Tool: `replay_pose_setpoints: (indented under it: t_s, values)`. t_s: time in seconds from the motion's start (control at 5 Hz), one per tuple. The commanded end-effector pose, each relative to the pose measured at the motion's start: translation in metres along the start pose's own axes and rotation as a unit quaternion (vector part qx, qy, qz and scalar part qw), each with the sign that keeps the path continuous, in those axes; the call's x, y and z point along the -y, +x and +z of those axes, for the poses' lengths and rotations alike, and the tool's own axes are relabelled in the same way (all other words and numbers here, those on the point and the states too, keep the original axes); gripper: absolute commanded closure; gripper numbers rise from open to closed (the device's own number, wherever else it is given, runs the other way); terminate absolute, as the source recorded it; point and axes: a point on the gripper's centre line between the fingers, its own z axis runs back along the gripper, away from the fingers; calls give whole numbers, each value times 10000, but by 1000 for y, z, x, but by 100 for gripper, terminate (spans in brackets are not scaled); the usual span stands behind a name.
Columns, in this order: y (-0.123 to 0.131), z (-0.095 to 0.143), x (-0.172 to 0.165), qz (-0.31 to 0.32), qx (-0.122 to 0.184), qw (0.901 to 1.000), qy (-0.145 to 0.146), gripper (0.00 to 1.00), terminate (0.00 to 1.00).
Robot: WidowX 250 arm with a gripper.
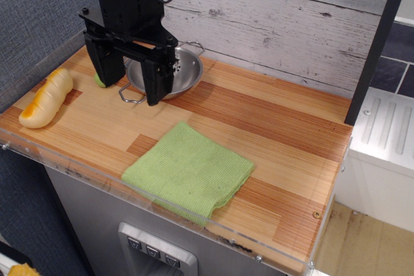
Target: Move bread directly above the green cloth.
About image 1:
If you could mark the silver toy fridge cabinet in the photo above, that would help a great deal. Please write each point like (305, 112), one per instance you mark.
(252, 221)

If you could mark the clear acrylic front guard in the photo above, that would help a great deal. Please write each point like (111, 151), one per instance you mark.
(95, 203)

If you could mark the yellow toy bread loaf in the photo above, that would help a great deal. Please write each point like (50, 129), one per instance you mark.
(48, 100)

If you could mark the green folded cloth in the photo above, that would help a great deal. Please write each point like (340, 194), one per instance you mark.
(188, 174)

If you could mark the green-handled grey spatula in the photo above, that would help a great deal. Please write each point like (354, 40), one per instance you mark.
(98, 81)

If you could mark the silver dispenser button panel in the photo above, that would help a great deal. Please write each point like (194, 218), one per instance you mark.
(146, 254)

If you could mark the white toy sink unit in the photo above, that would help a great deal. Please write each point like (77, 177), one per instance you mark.
(377, 173)

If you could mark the steel two-handled bowl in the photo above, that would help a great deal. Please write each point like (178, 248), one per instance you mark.
(187, 72)

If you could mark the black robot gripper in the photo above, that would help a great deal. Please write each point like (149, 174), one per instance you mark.
(131, 28)

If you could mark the yellow object bottom corner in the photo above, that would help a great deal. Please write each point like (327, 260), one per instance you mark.
(22, 270)

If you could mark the dark right frame post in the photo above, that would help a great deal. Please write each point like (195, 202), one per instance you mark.
(379, 40)

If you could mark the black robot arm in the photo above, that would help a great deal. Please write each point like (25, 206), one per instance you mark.
(132, 29)

